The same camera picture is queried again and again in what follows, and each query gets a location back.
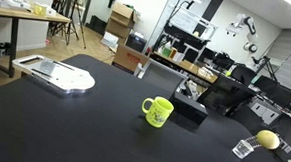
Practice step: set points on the wooden desk with clutter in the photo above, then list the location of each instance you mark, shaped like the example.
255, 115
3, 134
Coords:
186, 66

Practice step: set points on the clear plastic cup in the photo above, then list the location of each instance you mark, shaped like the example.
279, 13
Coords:
242, 149

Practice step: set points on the black rectangular box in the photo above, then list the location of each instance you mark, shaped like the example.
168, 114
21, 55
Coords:
189, 108

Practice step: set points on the wooden table with black legs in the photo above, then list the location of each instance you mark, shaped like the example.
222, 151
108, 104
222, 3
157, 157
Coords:
16, 16

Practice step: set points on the black camera tripod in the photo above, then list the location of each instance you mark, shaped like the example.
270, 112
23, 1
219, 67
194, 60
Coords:
67, 8

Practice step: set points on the black computer monitor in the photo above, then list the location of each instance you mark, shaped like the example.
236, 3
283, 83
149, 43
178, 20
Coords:
273, 90

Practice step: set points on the yellow ball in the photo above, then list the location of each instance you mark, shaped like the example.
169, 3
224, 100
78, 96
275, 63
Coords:
268, 139

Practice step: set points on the stacked cardboard boxes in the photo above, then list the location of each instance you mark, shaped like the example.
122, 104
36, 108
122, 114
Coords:
121, 20

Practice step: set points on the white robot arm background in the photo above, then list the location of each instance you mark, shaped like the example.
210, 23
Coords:
240, 23

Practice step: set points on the yellow-green mug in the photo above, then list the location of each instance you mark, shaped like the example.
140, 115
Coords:
157, 110

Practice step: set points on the cardboard box on floor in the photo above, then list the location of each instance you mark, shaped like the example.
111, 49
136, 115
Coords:
128, 59

